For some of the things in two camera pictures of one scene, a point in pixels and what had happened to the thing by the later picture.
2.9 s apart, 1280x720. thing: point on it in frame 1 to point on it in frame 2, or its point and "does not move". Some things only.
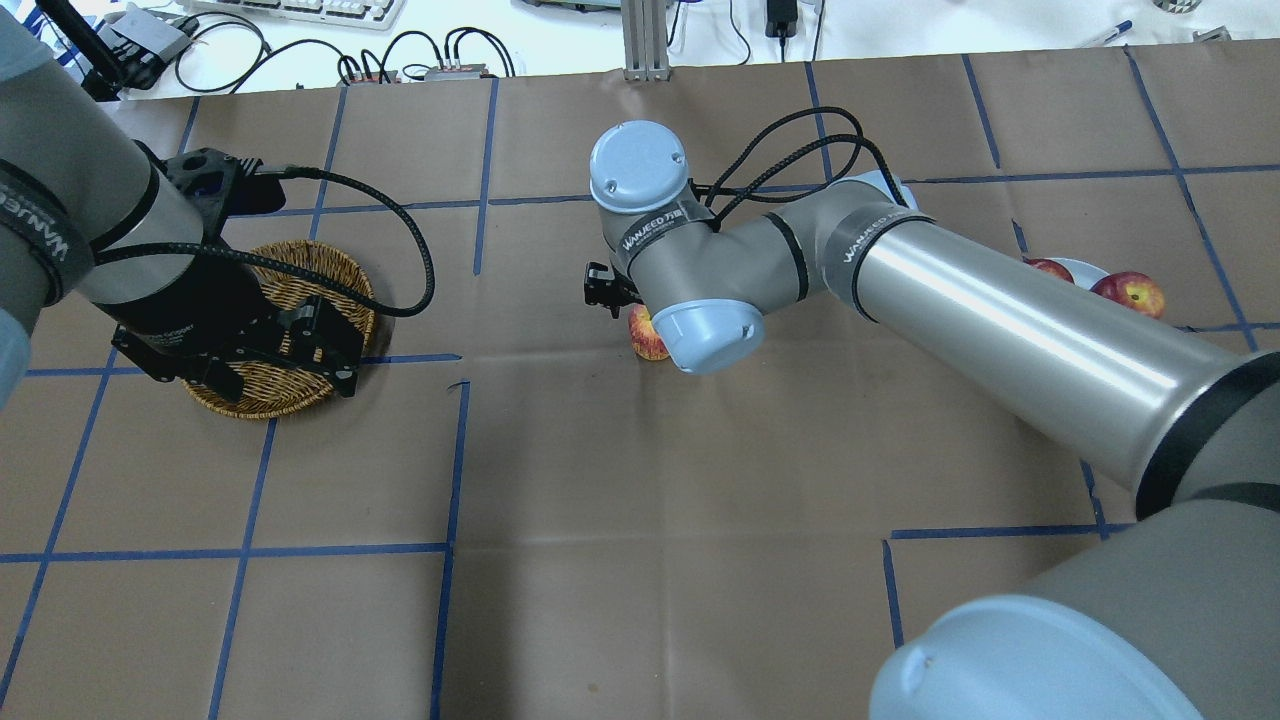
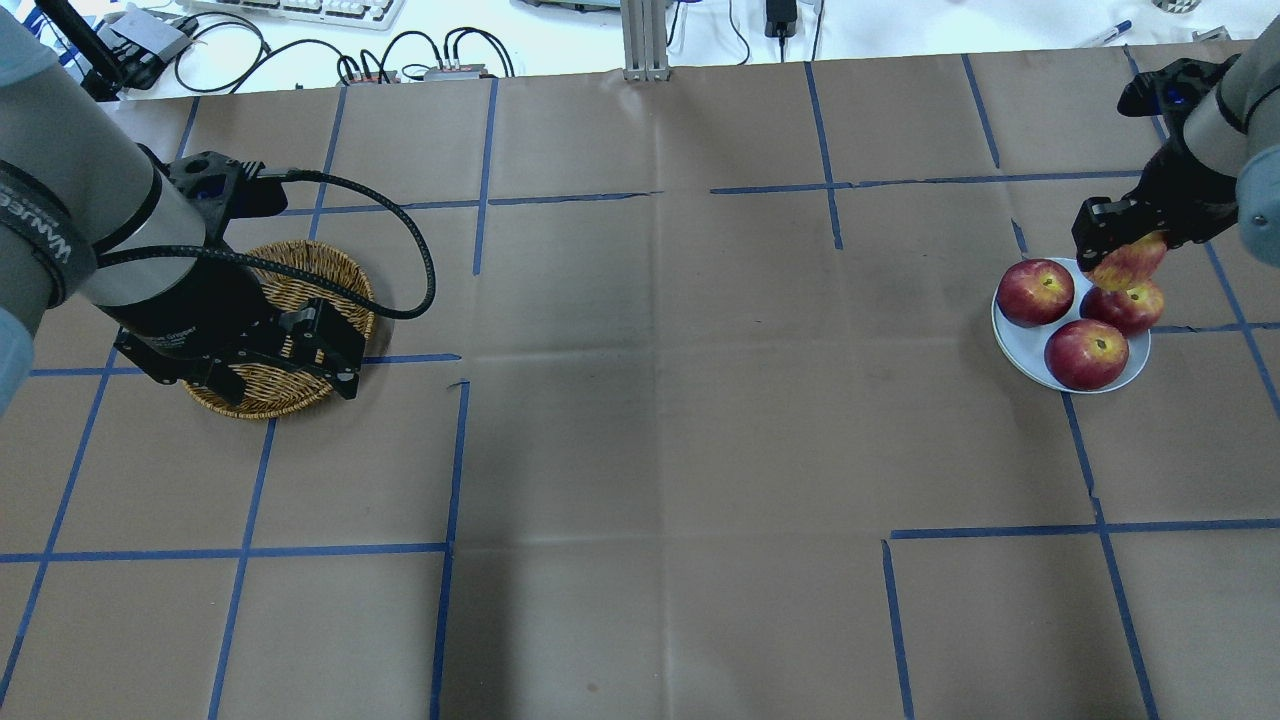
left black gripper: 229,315 does not move
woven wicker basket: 274,390 does not move
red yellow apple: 645,337 to 1132,266
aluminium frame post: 645,40 does not move
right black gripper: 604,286 to 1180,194
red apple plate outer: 1134,290 does not move
